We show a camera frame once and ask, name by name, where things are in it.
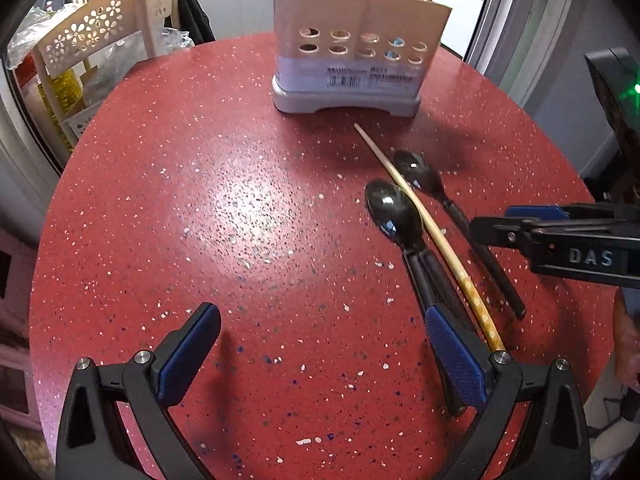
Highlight beige perforated storage cart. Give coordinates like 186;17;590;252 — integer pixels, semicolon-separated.
32;0;181;151

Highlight pink plastic stool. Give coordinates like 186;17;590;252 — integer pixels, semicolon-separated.
0;230;41;426

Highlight yellow patterned wooden chopstick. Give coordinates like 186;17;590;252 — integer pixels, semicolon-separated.
354;123;506;352

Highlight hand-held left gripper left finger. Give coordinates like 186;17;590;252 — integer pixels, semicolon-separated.
56;303;222;480

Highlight clear plastic bags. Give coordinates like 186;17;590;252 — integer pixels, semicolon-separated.
7;5;51;68

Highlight person's right forearm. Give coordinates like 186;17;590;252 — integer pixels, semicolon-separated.
614;290;640;392

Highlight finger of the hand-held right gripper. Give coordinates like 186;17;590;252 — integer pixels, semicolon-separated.
469;216;540;257
504;203;622;227

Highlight yellow oil bottle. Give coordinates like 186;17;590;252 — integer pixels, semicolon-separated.
37;72;76;151

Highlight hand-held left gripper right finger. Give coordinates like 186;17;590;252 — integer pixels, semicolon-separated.
425;305;593;480

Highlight grey sliding door frame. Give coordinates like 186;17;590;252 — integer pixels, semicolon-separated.
465;0;583;108

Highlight beige utensil holder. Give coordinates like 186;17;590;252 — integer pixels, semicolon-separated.
271;0;451;116

